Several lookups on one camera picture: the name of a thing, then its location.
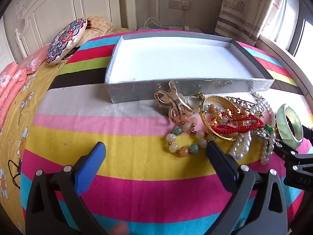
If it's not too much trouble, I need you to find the white cable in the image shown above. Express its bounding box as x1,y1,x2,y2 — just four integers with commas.
144,18,186,29

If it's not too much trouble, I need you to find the pink floral quilt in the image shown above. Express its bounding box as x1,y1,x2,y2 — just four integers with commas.
0,45,53,128

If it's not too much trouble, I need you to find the striped colourful cloth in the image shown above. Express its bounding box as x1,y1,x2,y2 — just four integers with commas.
21,31,313,235

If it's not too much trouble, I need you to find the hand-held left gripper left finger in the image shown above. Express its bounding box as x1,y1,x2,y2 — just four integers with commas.
25,141,108,235

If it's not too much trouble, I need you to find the gold ring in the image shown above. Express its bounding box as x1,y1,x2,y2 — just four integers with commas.
187,92,206,106

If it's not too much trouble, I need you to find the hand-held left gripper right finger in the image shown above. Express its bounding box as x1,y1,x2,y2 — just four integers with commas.
207,141,288,235

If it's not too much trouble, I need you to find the silver cardboard box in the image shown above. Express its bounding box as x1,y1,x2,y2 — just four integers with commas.
105,35,275,104

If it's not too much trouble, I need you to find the pearl necklace with green pendant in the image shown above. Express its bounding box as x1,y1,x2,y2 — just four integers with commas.
228,90,282,165

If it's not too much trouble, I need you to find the white wooden headboard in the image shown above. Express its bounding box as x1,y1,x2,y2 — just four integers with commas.
0,0,137,64

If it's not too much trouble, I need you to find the round patterned cushion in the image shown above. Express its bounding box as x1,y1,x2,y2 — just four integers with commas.
46,19,88,65

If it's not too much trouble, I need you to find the gold bangle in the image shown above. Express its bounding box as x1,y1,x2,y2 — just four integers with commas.
199,95,245,141

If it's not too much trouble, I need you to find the red rope bracelet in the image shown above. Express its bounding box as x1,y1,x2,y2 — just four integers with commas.
211,110,266,134

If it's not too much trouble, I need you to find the yellow floral bedsheet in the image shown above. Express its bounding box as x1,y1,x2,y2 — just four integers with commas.
0,64,63,235

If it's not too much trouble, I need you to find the window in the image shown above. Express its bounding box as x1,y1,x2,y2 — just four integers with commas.
259,0,313,96

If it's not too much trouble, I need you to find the gold hair claw clip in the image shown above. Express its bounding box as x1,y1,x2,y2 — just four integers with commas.
154,81,195,123

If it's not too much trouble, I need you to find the green jade bangle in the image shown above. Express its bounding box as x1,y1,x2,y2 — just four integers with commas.
276,104,304,148

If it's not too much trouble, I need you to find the gold barrette with pearls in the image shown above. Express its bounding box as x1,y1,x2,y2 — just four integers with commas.
225,96,265,118

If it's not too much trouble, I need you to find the printed beige curtain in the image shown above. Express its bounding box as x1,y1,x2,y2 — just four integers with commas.
215,0,287,46

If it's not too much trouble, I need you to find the person's left hand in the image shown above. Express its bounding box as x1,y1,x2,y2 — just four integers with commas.
111,221,130,235

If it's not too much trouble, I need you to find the multicoloured bead bracelet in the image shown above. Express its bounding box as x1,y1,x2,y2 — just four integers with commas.
166,116,208,157

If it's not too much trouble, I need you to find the beige blanket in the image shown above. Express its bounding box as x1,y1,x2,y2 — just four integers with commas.
78,16,115,47

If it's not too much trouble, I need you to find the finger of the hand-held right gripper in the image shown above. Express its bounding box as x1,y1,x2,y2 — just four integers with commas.
273,144,307,170
286,118,313,148

